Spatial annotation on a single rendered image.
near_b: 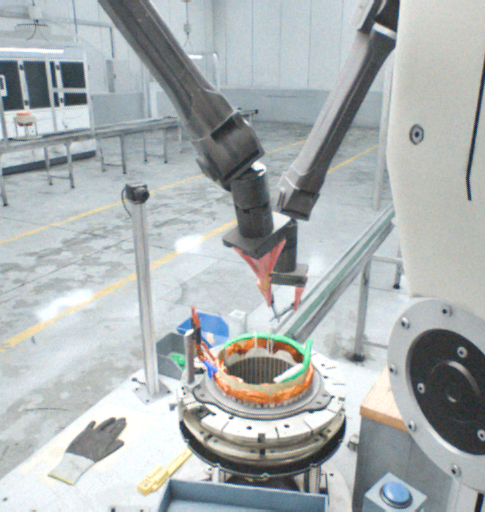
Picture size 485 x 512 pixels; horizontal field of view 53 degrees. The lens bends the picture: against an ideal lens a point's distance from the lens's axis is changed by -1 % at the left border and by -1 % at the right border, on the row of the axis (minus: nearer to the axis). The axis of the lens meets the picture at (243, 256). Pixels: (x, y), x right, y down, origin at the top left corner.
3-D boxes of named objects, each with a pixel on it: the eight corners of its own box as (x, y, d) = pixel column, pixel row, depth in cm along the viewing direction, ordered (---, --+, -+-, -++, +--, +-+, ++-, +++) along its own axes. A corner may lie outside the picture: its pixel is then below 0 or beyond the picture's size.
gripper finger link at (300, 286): (277, 300, 113) (277, 263, 110) (308, 304, 112) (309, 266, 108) (270, 314, 107) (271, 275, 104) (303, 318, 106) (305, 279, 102)
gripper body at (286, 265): (263, 267, 111) (263, 236, 108) (308, 271, 108) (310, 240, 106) (256, 279, 105) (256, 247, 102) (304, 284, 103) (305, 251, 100)
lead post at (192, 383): (184, 389, 93) (181, 335, 89) (194, 383, 95) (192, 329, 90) (191, 393, 92) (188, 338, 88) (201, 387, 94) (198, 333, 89)
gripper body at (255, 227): (222, 247, 79) (213, 208, 75) (263, 216, 85) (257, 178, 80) (252, 260, 75) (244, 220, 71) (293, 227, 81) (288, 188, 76)
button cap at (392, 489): (377, 494, 77) (378, 489, 77) (391, 480, 80) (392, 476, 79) (400, 509, 74) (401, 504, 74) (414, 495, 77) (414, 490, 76)
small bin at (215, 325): (237, 339, 172) (237, 320, 169) (218, 358, 160) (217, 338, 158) (196, 329, 179) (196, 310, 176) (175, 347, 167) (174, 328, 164)
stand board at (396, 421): (389, 365, 110) (391, 356, 109) (481, 393, 100) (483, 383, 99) (358, 415, 94) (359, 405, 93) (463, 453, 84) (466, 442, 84)
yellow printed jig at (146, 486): (199, 435, 126) (198, 425, 125) (210, 440, 125) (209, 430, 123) (137, 491, 109) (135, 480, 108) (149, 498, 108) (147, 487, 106)
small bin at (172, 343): (213, 363, 158) (212, 342, 155) (189, 385, 146) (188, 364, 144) (171, 350, 165) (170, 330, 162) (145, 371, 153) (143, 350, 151)
